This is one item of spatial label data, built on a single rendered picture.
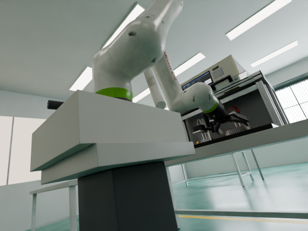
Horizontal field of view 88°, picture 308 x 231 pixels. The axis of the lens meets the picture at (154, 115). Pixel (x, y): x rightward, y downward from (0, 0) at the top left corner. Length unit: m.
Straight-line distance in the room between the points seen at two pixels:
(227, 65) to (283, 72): 6.56
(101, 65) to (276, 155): 7.21
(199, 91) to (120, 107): 0.44
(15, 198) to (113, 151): 4.77
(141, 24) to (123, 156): 0.32
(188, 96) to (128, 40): 0.40
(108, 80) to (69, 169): 0.27
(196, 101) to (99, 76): 0.42
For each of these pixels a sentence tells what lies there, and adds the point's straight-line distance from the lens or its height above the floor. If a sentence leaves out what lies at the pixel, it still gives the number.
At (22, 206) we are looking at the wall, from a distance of 5.06.
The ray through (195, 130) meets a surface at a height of 0.89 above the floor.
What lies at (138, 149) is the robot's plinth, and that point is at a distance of 0.34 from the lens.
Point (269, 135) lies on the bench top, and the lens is 0.72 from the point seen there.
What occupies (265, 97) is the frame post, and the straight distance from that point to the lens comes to 1.10.
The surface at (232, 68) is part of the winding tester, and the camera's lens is 1.24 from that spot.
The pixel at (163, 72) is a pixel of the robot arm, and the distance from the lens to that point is 0.81.
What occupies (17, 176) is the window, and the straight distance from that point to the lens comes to 5.05.
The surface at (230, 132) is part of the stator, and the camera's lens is 0.97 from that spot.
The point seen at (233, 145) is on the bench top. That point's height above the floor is 0.72.
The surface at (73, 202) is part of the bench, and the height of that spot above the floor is 0.54.
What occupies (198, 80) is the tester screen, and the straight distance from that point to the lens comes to 1.32.
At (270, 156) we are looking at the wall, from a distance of 7.49.
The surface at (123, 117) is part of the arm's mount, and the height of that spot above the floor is 0.80.
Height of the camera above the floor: 0.69
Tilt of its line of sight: 18 degrees up
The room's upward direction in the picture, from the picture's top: 11 degrees counter-clockwise
